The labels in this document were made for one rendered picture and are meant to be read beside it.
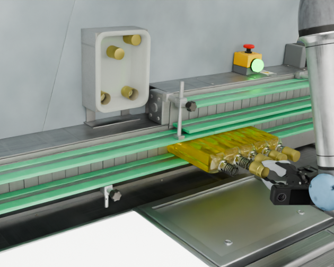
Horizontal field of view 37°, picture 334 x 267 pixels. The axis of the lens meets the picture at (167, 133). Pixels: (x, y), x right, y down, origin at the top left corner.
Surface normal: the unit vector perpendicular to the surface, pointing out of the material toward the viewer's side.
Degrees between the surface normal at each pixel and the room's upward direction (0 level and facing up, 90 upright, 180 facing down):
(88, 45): 90
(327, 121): 69
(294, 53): 90
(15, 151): 90
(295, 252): 90
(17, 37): 0
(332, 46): 35
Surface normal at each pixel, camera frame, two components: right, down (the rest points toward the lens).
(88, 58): -0.79, 0.18
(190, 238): 0.04, -0.94
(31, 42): 0.61, 0.30
